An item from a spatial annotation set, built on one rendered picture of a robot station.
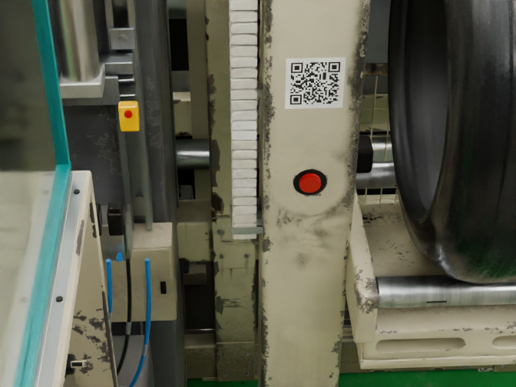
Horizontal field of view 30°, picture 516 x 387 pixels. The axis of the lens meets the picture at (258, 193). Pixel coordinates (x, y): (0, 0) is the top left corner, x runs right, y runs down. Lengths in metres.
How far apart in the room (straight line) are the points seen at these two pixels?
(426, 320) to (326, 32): 0.46
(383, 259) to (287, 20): 0.55
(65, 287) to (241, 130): 0.48
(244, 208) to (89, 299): 0.34
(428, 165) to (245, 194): 0.37
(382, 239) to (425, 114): 0.22
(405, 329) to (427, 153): 0.33
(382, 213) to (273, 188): 0.40
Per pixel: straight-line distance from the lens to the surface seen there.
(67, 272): 0.90
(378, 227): 1.66
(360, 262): 1.37
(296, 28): 1.20
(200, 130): 2.20
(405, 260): 1.61
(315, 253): 1.41
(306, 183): 1.32
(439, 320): 1.43
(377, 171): 1.60
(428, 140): 1.61
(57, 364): 0.82
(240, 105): 1.26
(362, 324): 1.36
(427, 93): 1.63
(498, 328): 1.44
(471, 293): 1.41
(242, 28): 1.20
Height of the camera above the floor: 1.87
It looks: 38 degrees down
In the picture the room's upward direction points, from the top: straight up
